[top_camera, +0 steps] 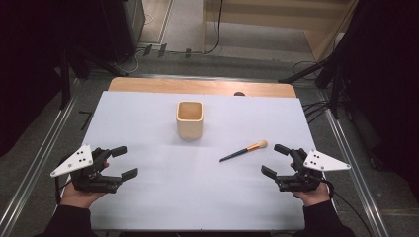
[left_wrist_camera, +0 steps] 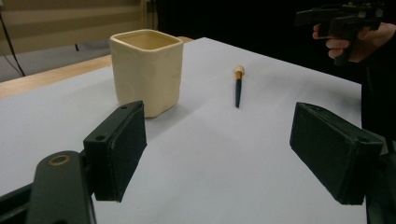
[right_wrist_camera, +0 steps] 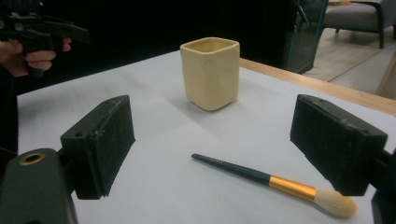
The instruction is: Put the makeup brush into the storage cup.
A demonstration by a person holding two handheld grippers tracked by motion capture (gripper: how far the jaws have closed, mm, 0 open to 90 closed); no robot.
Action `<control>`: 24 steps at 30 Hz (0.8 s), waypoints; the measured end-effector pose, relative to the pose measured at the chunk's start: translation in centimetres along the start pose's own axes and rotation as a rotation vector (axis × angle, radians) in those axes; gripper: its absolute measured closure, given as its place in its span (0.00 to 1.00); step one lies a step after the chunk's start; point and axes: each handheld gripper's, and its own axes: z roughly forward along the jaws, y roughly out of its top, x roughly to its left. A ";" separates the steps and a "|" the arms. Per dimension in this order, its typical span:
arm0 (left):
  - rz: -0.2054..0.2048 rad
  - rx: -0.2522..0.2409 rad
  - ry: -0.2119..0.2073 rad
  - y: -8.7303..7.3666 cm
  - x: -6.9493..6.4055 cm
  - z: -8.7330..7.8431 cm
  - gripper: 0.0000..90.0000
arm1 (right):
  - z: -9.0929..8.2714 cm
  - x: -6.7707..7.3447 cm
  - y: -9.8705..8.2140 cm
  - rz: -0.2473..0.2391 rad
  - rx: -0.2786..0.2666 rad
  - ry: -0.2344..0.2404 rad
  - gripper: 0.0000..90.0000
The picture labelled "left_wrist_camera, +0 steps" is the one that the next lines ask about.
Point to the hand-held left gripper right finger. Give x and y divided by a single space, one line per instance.
334 152

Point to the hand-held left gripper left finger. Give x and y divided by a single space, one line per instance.
116 149

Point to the cream square ceramic cup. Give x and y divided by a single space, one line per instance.
146 74

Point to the makeup brush with gold ferrule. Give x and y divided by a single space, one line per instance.
238 88

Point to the white table sheet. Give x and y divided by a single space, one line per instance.
211 155

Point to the beige curtain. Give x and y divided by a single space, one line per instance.
62 21

